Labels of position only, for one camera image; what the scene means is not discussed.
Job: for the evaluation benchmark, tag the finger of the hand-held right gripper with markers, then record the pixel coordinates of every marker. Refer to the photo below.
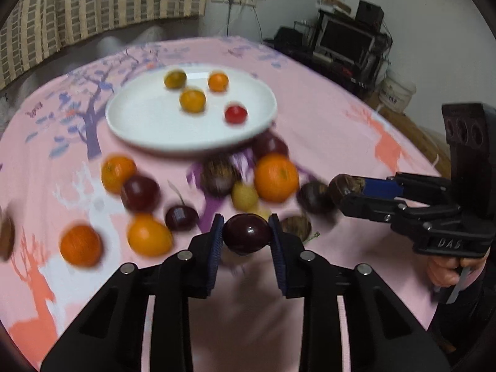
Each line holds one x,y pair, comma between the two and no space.
368,207
381,188

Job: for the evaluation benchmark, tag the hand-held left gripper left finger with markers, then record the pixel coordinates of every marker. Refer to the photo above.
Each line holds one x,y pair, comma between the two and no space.
217,255

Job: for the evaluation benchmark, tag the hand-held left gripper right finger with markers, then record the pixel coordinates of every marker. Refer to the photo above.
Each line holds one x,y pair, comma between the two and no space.
276,255

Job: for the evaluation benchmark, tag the dark red plum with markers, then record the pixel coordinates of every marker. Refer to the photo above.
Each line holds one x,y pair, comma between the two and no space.
270,145
140,193
247,234

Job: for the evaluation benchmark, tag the dark red cherry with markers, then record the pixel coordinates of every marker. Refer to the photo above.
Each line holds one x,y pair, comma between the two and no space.
181,217

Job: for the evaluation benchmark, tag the large orange tangerine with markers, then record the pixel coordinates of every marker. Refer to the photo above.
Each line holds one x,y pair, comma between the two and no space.
276,177

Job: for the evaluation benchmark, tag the white plate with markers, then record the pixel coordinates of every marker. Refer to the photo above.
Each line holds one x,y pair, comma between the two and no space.
155,120

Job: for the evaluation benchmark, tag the person's right hand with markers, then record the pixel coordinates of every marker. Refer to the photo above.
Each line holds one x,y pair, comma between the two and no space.
441,273

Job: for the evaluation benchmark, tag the pink tree print tablecloth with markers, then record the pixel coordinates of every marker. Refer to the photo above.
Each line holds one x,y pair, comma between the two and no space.
348,143

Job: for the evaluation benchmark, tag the white plastic bucket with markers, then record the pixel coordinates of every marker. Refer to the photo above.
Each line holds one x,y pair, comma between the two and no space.
397,93

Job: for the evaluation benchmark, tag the black monitor stand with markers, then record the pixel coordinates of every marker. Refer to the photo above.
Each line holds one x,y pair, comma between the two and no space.
381,50

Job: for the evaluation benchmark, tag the red cherry tomato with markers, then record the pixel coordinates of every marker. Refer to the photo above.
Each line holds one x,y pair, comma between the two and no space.
236,114

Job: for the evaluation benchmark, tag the black monitor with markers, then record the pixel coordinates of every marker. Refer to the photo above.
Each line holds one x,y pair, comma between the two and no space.
343,38

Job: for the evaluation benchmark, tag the black hat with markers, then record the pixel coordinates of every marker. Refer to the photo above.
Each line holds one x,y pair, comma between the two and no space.
288,38

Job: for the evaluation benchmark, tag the black speaker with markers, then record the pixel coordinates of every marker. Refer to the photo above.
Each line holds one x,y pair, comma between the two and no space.
369,11

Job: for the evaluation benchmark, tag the greenish orange kumquat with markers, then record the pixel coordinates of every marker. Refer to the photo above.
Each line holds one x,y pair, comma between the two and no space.
175,78

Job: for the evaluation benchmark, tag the brown round fruit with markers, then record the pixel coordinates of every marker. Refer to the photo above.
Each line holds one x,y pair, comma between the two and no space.
6,234

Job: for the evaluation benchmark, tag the striped beige curtain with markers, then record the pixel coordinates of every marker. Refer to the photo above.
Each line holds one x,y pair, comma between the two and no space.
97,0

